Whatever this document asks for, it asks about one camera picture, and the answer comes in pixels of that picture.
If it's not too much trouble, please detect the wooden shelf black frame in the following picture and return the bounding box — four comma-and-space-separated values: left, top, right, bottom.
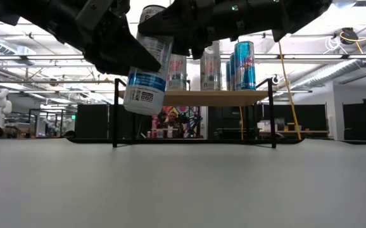
112, 77, 277, 149

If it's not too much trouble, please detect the black ceiling cable reel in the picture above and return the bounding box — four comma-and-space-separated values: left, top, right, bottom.
340, 27, 360, 46

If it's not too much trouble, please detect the black partition panel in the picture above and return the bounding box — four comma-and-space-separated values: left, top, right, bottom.
343, 99, 366, 142
74, 104, 136, 139
262, 104, 328, 140

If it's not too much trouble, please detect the yellow hanging cable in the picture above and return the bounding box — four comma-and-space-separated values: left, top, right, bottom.
277, 41, 303, 141

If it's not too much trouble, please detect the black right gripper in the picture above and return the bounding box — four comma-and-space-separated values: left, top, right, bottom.
137, 0, 286, 61

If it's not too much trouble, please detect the person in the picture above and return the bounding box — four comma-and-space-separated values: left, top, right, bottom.
160, 111, 184, 139

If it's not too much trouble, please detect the long wooden workbench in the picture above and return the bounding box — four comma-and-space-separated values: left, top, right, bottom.
258, 129, 329, 135

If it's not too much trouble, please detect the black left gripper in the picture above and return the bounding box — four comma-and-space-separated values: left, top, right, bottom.
52, 0, 162, 77

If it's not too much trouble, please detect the black background cabinet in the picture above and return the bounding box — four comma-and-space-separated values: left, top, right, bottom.
207, 106, 255, 141

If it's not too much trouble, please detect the thin orange cable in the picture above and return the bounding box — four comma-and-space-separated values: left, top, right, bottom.
239, 106, 244, 141

